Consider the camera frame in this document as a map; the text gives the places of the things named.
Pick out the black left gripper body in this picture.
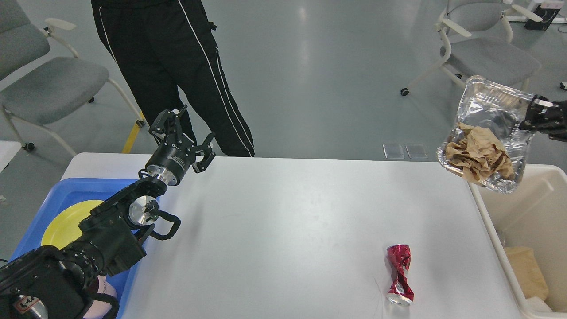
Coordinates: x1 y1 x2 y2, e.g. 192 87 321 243
145 141 196 186

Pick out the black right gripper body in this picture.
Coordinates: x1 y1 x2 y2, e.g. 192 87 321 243
547 100 567 142

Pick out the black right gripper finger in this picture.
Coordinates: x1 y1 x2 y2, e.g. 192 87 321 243
519 95 556 132

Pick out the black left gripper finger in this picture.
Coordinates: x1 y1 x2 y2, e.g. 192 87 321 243
191 132 215 173
148 105 193 149

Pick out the foil tray with paper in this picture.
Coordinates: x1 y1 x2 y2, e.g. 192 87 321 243
437 75 535 194

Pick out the yellow plastic plate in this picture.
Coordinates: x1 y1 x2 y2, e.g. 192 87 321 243
40 200 103 249

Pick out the brown paper bag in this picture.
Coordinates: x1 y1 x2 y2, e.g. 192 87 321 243
504 246 549 301

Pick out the pink mug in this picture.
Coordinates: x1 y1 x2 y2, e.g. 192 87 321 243
83 276 119 319

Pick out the crushed red can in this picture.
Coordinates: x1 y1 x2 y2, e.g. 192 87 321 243
386 244 414 307

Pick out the white paper cup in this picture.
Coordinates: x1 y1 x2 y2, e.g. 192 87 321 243
526 296 553 313

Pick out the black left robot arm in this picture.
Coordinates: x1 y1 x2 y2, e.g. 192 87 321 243
0 107 215 319

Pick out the person in striped black pants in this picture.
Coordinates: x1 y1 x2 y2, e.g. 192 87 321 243
91 0 255 157

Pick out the beige plastic bin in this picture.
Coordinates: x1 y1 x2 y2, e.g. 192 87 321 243
469 164 567 319

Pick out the grey chair right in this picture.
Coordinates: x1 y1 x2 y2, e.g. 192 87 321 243
400 0 543 96

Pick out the grey chair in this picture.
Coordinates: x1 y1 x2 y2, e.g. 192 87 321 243
0 0 145 156
400 0 543 96

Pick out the grey chair left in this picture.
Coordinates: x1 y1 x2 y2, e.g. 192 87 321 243
0 0 145 156

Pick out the clear floor plate right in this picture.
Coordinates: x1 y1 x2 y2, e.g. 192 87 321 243
405 144 428 159

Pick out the clear floor plate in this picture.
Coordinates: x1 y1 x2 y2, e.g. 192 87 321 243
405 144 428 159
383 144 405 160

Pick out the clear floor plate left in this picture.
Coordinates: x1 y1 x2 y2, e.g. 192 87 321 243
383 144 405 160

